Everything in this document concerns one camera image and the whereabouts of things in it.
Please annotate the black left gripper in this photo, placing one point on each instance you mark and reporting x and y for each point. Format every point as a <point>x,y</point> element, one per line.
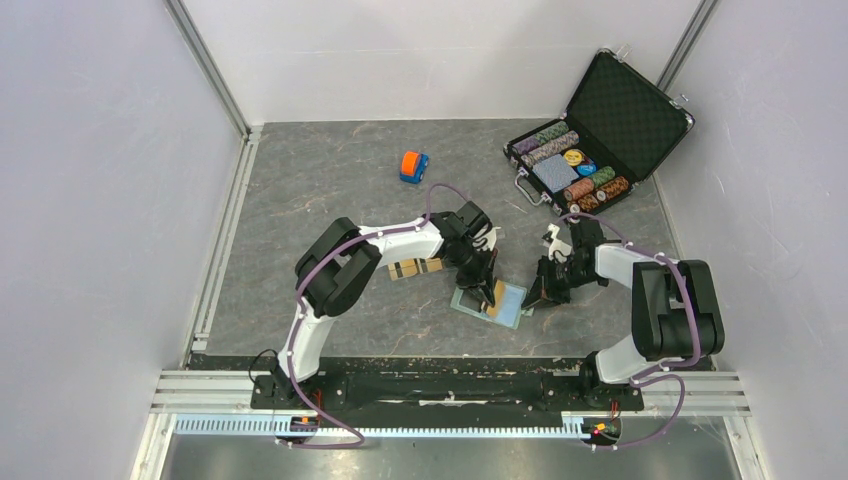
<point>484,278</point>

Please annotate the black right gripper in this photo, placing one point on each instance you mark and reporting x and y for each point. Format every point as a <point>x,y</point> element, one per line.
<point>543,287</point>

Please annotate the gold striped credit card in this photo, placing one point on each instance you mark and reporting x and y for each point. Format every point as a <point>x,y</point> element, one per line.
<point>492,310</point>

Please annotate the green card holder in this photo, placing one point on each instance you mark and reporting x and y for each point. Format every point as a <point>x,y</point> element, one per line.
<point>506,312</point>

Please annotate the clear tray with cards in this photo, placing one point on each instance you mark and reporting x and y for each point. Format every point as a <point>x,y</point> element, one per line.
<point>412,267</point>

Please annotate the blue orange card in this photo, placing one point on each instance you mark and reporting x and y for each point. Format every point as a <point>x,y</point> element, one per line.
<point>413,167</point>

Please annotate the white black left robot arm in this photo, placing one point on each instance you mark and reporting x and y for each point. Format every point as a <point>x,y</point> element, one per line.
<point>336,269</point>

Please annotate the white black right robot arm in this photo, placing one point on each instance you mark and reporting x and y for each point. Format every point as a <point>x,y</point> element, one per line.
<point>675,315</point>

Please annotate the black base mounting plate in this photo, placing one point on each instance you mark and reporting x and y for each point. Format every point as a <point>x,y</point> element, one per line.
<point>449,392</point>

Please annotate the black poker chip case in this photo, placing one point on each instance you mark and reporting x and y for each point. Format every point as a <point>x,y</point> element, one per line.
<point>615,131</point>

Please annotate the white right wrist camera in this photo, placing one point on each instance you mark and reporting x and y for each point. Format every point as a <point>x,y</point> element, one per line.
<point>557,249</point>

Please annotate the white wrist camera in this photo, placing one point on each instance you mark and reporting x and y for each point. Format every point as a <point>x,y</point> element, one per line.
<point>557,249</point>
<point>488,240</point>

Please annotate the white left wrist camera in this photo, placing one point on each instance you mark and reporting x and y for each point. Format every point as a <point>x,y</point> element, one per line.
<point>488,240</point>

